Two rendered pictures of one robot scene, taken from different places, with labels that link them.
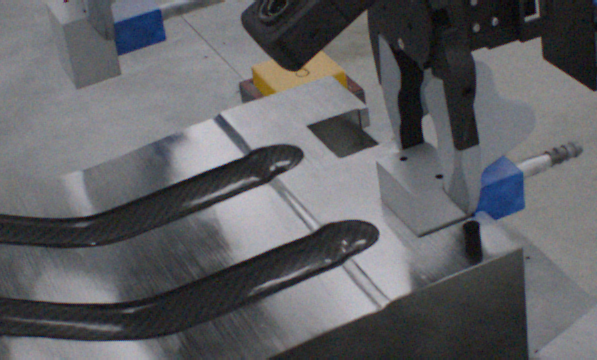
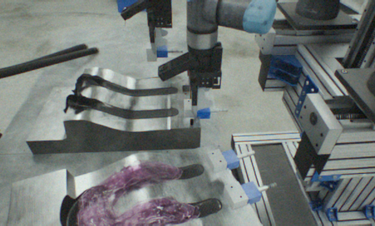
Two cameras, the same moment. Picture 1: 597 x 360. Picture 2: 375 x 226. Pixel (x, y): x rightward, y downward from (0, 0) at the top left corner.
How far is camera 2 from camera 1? 0.26 m
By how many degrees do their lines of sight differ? 17
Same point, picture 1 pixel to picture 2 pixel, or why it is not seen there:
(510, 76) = not seen: hidden behind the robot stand
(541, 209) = (271, 103)
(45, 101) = not seen: hidden behind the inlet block
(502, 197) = (205, 115)
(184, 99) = not seen: hidden behind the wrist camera
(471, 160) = (195, 108)
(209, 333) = (138, 122)
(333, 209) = (174, 105)
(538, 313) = (209, 138)
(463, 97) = (194, 96)
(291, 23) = (163, 72)
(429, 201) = (187, 112)
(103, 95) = (164, 59)
